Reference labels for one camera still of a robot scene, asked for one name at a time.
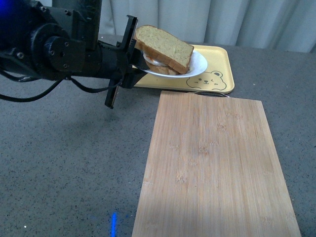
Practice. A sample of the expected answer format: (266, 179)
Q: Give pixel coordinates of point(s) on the yellow bear tray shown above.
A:
(217, 77)

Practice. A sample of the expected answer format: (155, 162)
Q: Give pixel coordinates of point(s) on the white round plate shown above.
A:
(197, 66)

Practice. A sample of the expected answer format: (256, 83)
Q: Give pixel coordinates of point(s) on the fried egg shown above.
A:
(153, 61)

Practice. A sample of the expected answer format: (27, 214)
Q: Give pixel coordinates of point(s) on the bread slice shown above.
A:
(164, 47)
(160, 68)

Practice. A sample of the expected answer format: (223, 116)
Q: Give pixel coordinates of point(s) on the grey curtain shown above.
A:
(287, 25)

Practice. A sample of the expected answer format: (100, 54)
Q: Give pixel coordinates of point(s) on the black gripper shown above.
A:
(114, 62)

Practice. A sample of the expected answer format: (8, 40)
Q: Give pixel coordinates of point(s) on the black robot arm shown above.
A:
(60, 42)

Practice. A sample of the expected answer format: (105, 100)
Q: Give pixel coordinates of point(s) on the metal board handle loop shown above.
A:
(211, 94)

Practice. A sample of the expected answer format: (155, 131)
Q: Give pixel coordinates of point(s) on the bamboo cutting board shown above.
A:
(213, 171)

